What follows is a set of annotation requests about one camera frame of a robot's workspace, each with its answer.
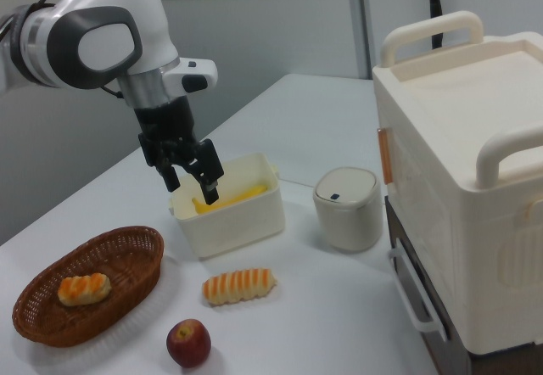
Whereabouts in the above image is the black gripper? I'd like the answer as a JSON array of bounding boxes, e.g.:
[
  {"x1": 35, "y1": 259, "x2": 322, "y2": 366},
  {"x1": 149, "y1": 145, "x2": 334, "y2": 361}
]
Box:
[{"x1": 133, "y1": 93, "x2": 226, "y2": 206}]

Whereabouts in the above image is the yellow toy banana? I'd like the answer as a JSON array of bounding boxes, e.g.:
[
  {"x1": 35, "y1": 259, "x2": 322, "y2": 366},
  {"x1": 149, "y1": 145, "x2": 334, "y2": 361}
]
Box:
[{"x1": 191, "y1": 183, "x2": 269, "y2": 216}]

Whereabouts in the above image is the white open plastic bin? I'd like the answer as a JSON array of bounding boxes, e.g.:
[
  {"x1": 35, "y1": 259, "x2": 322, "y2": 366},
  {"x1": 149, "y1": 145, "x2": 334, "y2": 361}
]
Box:
[{"x1": 169, "y1": 152, "x2": 287, "y2": 260}]

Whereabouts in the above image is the brown wicker basket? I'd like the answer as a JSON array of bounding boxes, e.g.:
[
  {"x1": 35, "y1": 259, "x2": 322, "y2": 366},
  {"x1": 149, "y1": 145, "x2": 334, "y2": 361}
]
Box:
[{"x1": 11, "y1": 225, "x2": 166, "y2": 349}]

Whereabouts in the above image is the long orange striped bread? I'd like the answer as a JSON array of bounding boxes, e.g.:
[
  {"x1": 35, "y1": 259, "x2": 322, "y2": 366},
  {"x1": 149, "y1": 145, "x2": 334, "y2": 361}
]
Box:
[{"x1": 201, "y1": 266, "x2": 279, "y2": 309}]

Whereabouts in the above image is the short orange glazed bread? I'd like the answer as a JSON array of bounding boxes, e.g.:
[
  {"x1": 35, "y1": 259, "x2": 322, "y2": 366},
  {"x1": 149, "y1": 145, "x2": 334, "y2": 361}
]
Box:
[{"x1": 56, "y1": 271, "x2": 113, "y2": 308}]

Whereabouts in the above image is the small white lidded trash can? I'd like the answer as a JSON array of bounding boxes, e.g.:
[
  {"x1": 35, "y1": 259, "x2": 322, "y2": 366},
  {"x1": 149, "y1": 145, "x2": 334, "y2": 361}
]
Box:
[{"x1": 312, "y1": 166, "x2": 383, "y2": 254}]

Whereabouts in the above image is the red apple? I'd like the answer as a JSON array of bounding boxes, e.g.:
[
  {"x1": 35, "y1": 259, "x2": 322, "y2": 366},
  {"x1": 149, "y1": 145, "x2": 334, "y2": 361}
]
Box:
[{"x1": 165, "y1": 317, "x2": 213, "y2": 369}]

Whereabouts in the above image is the copper latch on cooler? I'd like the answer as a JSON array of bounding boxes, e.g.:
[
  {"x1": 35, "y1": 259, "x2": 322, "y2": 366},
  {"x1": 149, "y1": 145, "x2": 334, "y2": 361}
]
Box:
[{"x1": 377, "y1": 126, "x2": 394, "y2": 186}]

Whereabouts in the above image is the large white cooler box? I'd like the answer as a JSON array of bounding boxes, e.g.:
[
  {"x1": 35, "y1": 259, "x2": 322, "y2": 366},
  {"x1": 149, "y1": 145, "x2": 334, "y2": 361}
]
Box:
[{"x1": 371, "y1": 9, "x2": 543, "y2": 357}]

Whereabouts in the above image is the white drawer handle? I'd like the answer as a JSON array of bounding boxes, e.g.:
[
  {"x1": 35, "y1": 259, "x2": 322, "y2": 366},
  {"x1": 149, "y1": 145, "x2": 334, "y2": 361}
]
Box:
[{"x1": 389, "y1": 236, "x2": 451, "y2": 343}]

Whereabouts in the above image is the black hanging cable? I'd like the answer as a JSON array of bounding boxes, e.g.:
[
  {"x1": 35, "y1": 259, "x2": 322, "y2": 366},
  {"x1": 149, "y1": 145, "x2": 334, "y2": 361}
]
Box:
[{"x1": 425, "y1": 0, "x2": 447, "y2": 50}]

